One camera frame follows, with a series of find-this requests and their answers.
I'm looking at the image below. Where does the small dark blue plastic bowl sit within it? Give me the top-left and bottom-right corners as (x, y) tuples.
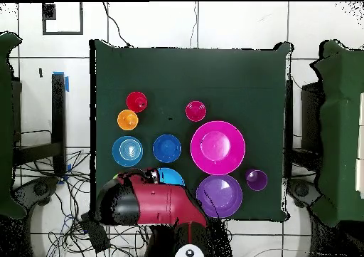
(152, 134), (182, 164)

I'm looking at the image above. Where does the magenta plastic cup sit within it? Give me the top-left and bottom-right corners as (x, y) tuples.
(185, 100), (207, 122)

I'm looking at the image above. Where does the large pink plastic bowl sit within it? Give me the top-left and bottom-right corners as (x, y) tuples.
(190, 120), (246, 176)

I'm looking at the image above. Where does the large light blue plastic bowl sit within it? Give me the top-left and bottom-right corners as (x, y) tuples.
(156, 167), (186, 187)

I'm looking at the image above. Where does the orange plastic cup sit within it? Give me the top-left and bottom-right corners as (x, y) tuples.
(117, 109), (139, 132)

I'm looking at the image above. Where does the shallow light blue plastic bowl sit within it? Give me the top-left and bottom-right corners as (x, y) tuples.
(112, 135), (144, 167)

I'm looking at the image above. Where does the dark green tablecloth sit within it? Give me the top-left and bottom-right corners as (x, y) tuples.
(89, 38), (294, 222)

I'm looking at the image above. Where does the red plastic cup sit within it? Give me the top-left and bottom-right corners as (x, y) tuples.
(126, 90), (148, 113)

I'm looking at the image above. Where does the purple plastic bowl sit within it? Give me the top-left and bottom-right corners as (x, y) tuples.
(196, 174), (243, 219)

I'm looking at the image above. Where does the purple plastic cup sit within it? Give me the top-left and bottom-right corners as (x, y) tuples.
(245, 168), (269, 192)

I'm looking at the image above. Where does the black power adapter box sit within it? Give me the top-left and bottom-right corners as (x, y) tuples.
(80, 214), (110, 253)

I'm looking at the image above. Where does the green cloth covered side table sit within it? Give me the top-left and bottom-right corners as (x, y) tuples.
(309, 39), (364, 226)
(0, 31), (26, 219)

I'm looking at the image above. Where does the thin black floor cable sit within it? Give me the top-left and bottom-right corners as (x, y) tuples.
(102, 1), (133, 48)

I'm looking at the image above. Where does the tangle of floor cables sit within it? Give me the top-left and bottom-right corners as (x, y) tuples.
(14, 150), (149, 257)

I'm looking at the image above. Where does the dark square floor frame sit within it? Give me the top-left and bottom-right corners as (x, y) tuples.
(41, 1), (84, 36)

